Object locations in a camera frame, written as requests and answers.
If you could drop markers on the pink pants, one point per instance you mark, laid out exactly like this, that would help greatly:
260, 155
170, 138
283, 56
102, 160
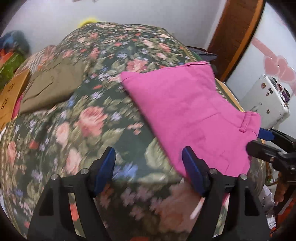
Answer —
185, 104

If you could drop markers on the olive pants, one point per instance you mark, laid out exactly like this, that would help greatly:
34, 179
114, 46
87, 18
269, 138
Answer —
53, 86

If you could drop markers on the striped cloth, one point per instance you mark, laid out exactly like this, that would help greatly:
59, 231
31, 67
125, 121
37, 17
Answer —
44, 56

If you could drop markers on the floral bedspread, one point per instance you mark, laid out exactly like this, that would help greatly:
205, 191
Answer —
81, 139

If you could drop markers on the white suitcase with stickers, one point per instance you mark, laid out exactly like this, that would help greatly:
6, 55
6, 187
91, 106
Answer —
266, 102

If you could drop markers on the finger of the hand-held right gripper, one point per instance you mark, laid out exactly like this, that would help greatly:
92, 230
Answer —
261, 149
265, 134

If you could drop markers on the pile of clothes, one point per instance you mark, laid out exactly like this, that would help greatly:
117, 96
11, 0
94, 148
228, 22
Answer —
16, 39

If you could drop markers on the green storage bag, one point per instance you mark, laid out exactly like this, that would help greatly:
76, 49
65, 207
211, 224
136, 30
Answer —
9, 67

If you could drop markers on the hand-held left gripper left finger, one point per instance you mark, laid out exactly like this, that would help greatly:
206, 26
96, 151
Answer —
105, 172

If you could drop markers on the wooden door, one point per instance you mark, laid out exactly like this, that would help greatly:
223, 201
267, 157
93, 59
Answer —
235, 35

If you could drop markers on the white wardrobe door pink hearts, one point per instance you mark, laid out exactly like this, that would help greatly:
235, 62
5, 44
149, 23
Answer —
274, 34

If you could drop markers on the bamboo lap desk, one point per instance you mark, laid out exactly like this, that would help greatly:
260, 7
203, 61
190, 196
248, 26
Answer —
11, 93

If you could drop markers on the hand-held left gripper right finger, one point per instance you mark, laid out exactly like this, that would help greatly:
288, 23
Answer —
193, 172

